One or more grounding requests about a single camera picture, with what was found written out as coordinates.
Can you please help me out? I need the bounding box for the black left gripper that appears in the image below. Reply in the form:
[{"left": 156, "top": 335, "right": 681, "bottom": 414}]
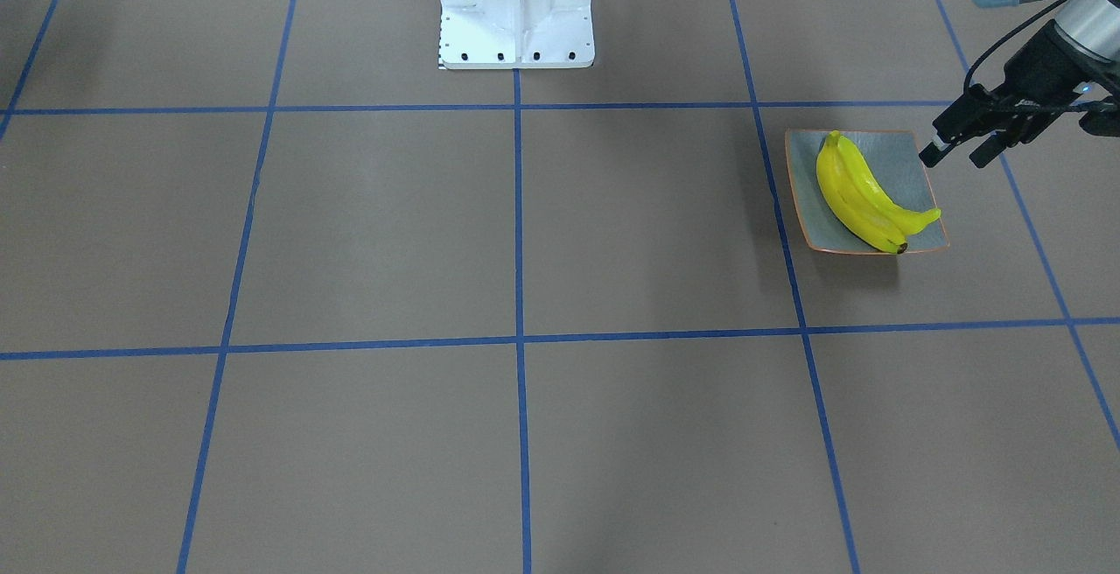
[{"left": 920, "top": 21, "right": 1117, "bottom": 170}]

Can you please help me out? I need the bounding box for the yellow banana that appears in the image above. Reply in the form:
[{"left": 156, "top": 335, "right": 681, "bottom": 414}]
[
  {"left": 825, "top": 130, "right": 942, "bottom": 235},
  {"left": 815, "top": 130, "right": 908, "bottom": 254}
]

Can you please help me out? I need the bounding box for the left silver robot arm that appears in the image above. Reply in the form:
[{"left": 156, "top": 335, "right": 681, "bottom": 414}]
[{"left": 920, "top": 0, "right": 1119, "bottom": 168}]

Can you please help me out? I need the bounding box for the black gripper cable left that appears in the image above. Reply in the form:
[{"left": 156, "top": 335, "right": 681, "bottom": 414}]
[{"left": 964, "top": 0, "right": 1072, "bottom": 90}]

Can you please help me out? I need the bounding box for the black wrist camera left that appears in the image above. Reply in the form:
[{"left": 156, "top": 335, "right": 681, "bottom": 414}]
[{"left": 1077, "top": 95, "right": 1120, "bottom": 138}]

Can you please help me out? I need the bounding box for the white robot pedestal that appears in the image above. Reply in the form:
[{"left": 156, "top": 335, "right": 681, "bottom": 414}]
[{"left": 437, "top": 0, "right": 596, "bottom": 70}]

